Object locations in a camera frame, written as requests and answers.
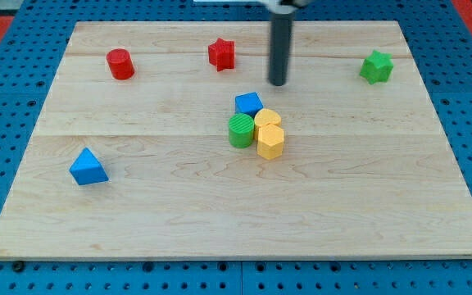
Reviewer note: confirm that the yellow heart block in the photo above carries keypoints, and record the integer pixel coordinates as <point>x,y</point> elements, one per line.
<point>264,117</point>

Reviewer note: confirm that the red star block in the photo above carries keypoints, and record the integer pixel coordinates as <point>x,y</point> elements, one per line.
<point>221,54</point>

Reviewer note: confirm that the green star block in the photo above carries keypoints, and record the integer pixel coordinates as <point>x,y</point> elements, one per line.
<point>377,67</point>

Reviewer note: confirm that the green cylinder block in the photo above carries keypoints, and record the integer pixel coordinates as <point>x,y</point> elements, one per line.
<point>241,130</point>

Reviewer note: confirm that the yellow hexagon block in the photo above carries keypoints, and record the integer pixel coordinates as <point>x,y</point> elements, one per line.
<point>270,141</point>

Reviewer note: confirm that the blue cube block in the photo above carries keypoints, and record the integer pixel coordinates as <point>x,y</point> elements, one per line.
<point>248,103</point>

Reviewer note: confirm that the light wooden board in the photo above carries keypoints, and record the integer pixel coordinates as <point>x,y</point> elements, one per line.
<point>366,172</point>

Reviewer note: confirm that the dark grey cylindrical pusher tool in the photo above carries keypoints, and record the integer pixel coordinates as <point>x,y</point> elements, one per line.
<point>281,26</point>

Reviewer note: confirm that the red cylinder block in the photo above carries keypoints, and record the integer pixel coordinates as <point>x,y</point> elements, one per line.
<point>120,63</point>

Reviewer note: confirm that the blue triangle block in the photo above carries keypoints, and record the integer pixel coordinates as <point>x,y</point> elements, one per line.
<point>87,169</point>

